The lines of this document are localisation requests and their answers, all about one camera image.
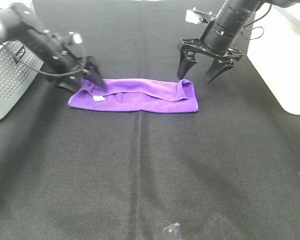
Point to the white plastic storage box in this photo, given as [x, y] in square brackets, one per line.
[274, 51]

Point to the clear tape piece bottom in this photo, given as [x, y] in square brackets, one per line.
[172, 229]

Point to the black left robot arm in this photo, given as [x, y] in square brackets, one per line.
[21, 24]

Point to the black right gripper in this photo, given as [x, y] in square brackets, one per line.
[222, 61]

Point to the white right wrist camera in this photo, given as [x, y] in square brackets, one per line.
[193, 17]

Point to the grey perforated laundry basket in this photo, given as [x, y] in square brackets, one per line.
[18, 66]

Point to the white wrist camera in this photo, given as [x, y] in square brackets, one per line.
[193, 17]
[74, 38]

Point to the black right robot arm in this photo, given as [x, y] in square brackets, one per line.
[221, 31]

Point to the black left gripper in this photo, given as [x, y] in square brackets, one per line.
[72, 63]

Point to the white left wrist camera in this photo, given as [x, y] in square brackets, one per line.
[74, 38]

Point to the purple microfibre towel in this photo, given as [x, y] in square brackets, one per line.
[136, 94]

